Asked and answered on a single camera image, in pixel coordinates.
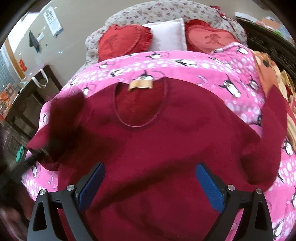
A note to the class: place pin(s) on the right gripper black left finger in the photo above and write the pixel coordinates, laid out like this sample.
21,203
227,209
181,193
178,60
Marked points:
45,223

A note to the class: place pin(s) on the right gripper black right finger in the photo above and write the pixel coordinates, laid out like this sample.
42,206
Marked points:
255,223

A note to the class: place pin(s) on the dark red knit sweater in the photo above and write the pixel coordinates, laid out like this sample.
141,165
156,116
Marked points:
150,142

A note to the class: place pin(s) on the dark wooden desk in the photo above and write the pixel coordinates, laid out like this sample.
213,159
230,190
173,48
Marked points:
23,114

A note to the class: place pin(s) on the orange cartoon blanket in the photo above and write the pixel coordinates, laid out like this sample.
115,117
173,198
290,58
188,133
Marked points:
269,76

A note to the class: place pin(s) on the pink penguin print blanket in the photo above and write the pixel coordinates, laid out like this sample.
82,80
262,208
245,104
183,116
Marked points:
229,73

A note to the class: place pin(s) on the dark carved wooden headboard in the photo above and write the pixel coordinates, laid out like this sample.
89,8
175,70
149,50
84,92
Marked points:
264,40

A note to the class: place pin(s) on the right red heart cushion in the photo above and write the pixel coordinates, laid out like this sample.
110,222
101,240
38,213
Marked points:
201,37

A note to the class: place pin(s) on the red heart cushion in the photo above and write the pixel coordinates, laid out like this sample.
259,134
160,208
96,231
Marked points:
201,37
119,41

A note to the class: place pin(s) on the left red heart cushion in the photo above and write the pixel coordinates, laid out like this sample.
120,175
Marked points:
119,41

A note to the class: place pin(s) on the white square pillow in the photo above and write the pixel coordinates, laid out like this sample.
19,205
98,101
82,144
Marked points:
168,36

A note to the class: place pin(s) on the floral grey pillow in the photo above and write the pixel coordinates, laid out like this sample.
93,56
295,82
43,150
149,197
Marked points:
161,11

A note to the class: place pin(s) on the red wall decoration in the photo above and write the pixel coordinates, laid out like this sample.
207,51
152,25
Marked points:
22,66

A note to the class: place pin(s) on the dark cloth on wall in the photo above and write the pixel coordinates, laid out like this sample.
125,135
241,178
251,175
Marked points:
33,42

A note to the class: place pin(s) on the white wall poster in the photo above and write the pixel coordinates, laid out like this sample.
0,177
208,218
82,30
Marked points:
52,21

